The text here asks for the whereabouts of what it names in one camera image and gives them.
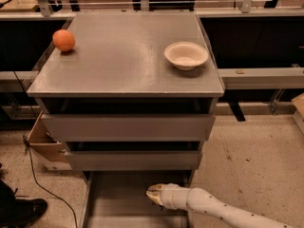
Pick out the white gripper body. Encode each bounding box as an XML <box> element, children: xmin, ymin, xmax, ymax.
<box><xmin>160</xmin><ymin>183</ymin><xmax>190</xmax><ymax>211</ymax></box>

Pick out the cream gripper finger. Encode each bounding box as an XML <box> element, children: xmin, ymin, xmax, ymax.
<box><xmin>146</xmin><ymin>192</ymin><xmax>163</xmax><ymax>206</ymax></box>
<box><xmin>147</xmin><ymin>183</ymin><xmax>164</xmax><ymax>193</ymax></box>

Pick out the grey open bottom drawer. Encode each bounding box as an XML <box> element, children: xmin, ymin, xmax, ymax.
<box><xmin>79</xmin><ymin>171</ymin><xmax>191</xmax><ymax>228</ymax></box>

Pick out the grey drawer cabinet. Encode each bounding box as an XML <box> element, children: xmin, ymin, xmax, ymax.
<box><xmin>27</xmin><ymin>10</ymin><xmax>226</xmax><ymax>228</ymax></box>

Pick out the grey middle drawer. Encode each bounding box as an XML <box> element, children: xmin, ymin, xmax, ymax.
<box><xmin>65</xmin><ymin>151</ymin><xmax>202</xmax><ymax>171</ymax></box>

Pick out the grey top drawer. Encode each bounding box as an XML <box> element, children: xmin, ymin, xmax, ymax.
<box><xmin>42</xmin><ymin>114</ymin><xmax>215</xmax><ymax>142</ymax></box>

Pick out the brown cardboard box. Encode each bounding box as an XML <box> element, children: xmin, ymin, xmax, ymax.
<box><xmin>28</xmin><ymin>114</ymin><xmax>71</xmax><ymax>171</ymax></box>

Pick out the white paper bowl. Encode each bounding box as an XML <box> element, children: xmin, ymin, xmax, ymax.
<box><xmin>164</xmin><ymin>42</ymin><xmax>209</xmax><ymax>70</ymax></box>

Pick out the black shoe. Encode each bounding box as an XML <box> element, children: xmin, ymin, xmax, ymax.
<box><xmin>0</xmin><ymin>180</ymin><xmax>48</xmax><ymax>228</ymax></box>

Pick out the orange fruit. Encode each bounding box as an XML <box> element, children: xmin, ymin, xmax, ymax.
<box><xmin>52</xmin><ymin>29</ymin><xmax>75</xmax><ymax>52</ymax></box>

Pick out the black floor cable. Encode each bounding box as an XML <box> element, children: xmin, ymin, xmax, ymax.
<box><xmin>22</xmin><ymin>134</ymin><xmax>79</xmax><ymax>228</ymax></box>

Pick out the grey metal rail frame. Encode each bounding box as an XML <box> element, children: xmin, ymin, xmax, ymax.
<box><xmin>0</xmin><ymin>0</ymin><xmax>304</xmax><ymax>122</ymax></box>

